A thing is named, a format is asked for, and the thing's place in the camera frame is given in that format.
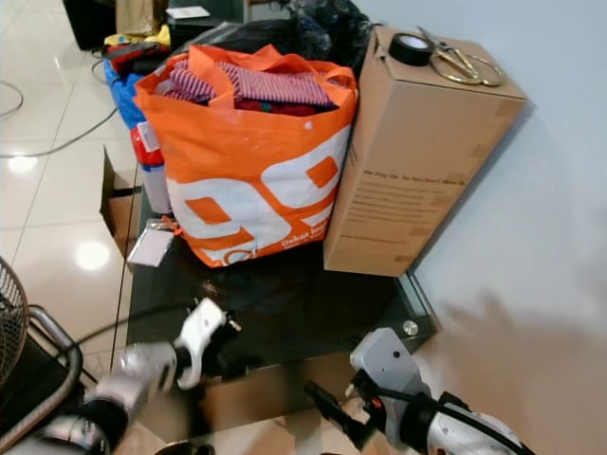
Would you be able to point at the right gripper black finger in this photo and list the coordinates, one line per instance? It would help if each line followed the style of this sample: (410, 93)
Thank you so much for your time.
(334, 409)

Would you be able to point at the low black glass table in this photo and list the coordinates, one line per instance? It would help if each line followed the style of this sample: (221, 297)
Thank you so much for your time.
(303, 303)

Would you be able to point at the white card tag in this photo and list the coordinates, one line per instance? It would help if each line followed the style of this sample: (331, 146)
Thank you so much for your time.
(149, 246)

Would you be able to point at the small brown cardboard box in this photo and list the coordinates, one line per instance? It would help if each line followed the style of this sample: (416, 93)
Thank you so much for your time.
(119, 213)

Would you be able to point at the red white spray can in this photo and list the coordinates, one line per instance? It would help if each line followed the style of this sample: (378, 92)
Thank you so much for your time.
(156, 190)

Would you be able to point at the orange white shopping bag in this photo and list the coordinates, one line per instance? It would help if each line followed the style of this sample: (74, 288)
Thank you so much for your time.
(247, 152)

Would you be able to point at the large brown cardboard box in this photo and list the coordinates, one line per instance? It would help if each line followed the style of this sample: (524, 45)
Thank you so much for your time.
(417, 161)

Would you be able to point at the red white striped cloth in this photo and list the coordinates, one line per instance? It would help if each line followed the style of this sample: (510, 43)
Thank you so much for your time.
(275, 87)

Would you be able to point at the blue plastic bag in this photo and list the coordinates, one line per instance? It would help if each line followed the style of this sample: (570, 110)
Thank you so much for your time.
(123, 95)

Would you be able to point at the dark red clothes pile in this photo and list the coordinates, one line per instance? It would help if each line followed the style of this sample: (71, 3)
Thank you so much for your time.
(137, 57)

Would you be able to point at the black luggage bag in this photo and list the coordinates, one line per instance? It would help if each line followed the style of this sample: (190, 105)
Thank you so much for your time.
(247, 36)

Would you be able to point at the yellow cloth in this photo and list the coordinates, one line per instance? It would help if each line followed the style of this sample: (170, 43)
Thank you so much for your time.
(156, 36)

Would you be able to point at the black plastic bag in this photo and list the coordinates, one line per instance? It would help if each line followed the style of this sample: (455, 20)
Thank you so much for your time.
(327, 28)

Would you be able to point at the white paper sheet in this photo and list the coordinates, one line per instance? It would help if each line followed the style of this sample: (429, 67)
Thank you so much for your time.
(188, 12)

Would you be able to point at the black tape roll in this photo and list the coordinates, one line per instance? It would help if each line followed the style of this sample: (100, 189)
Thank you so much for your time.
(395, 52)

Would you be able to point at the brown paper bag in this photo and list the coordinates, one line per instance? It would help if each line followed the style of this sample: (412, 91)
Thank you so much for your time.
(142, 16)

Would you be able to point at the black low cabinet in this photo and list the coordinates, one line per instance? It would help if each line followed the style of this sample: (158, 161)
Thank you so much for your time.
(85, 24)

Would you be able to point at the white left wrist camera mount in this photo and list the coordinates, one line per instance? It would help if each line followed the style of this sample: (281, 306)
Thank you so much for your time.
(199, 336)

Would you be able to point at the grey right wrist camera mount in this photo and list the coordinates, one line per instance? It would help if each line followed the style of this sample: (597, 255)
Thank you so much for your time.
(384, 365)

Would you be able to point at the chrome frame black stool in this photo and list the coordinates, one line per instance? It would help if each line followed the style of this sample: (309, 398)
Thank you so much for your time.
(38, 379)

